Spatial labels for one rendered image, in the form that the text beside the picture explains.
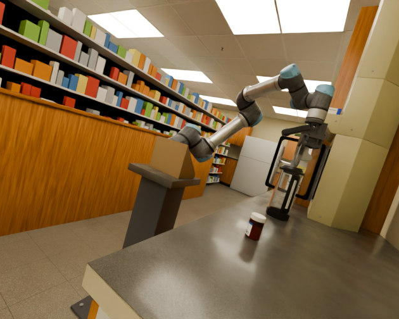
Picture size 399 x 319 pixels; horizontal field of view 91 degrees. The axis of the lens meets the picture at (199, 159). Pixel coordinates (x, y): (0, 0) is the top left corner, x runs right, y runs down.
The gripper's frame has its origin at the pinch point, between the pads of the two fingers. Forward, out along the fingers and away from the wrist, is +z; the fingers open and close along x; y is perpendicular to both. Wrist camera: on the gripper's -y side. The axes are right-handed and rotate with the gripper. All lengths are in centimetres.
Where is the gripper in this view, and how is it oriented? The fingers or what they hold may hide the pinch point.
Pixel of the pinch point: (294, 162)
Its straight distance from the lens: 97.7
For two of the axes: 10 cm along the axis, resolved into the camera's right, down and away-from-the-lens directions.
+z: -2.8, 9.6, 0.8
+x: 2.6, -0.1, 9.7
